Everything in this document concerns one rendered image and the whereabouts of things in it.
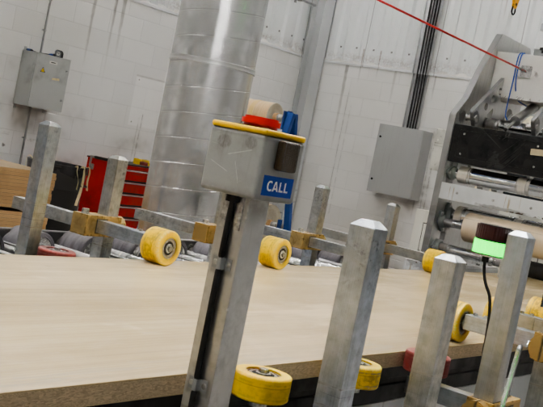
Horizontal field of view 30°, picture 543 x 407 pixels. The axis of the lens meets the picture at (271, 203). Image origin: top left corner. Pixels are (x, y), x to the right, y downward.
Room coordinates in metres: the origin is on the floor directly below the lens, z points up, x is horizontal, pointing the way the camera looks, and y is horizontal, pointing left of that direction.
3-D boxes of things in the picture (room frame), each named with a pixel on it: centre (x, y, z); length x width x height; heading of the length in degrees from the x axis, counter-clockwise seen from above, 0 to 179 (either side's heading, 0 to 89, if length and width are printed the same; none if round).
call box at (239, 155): (1.02, 0.03, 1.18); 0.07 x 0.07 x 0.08; 55
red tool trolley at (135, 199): (9.95, 1.46, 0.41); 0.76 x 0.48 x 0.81; 149
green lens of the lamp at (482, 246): (1.67, -0.37, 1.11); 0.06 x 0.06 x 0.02
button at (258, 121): (1.02, 0.03, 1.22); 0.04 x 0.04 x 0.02
